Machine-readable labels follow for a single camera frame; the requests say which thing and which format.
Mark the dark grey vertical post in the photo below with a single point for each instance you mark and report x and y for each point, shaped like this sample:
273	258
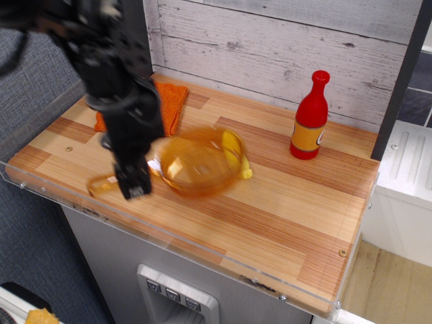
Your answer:
408	65

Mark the red and yellow toy bottle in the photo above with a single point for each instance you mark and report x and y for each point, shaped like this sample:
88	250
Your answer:
310	120

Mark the yellow object at bottom left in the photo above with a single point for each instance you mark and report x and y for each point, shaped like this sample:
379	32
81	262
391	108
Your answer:
41	316

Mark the grey dispenser panel with buttons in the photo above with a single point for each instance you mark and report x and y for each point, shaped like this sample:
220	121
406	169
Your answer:
169	300

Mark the transparent orange plastic pot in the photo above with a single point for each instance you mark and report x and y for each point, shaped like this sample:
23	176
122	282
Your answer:
192	164

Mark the orange knitted cloth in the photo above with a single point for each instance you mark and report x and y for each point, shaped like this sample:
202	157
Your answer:
168	104

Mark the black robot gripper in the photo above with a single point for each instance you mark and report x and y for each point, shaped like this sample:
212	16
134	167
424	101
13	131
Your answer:
115	66

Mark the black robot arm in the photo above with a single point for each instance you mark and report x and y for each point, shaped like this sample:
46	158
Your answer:
47	17

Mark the yellow plastic banana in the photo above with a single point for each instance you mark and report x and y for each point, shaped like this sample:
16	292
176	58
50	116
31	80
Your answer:
233	148

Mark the white toy sink unit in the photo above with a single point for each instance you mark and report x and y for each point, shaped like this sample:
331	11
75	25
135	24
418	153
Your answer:
398	218

